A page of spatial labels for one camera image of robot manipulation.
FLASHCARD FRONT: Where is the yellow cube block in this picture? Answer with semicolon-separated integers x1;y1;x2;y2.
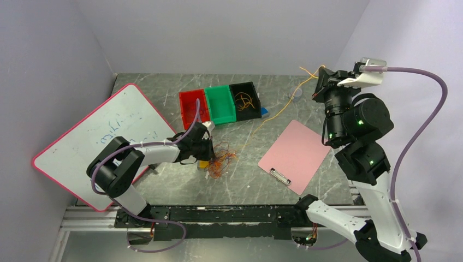
197;160;209;171

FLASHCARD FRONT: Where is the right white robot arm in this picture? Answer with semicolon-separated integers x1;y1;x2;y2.
294;67;427;261

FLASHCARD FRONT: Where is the orange cable bundle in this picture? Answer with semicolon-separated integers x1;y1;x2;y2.
206;141;238;180

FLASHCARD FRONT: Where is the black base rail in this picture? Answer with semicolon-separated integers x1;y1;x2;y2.
114;204;313;241

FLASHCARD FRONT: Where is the thin purple cable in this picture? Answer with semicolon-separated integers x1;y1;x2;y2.
186;103;203;120

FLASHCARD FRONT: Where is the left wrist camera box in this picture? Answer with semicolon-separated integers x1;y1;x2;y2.
202;121;215;134

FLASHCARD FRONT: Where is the pink framed whiteboard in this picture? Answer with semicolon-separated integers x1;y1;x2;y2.
31;84;175;211

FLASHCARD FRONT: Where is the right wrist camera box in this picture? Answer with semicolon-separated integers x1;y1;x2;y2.
337;57;387;89

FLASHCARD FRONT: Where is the yellow cable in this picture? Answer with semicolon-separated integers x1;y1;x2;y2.
235;65;327;153
234;92;257;112

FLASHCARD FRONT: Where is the red plastic bin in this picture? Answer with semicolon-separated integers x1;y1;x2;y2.
179;89;210;130

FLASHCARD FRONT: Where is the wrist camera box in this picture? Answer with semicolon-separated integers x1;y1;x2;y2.
337;57;387;89
202;121;215;134

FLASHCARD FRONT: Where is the small clear jar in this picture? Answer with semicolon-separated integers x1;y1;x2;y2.
288;87;303;103

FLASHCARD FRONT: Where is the pink clipboard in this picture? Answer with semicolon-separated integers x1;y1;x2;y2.
258;120;330;195

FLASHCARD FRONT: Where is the black plastic bin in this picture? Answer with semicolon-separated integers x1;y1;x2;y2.
229;82;261;122

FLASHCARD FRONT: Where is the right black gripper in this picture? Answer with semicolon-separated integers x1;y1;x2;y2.
311;66;365;144

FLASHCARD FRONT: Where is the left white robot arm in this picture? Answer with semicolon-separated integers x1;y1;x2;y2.
86;121;215;227

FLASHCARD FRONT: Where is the green plastic bin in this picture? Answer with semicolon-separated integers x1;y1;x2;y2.
204;85;236;125

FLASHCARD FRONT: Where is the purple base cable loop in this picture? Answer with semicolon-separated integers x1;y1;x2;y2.
126;221;187;254

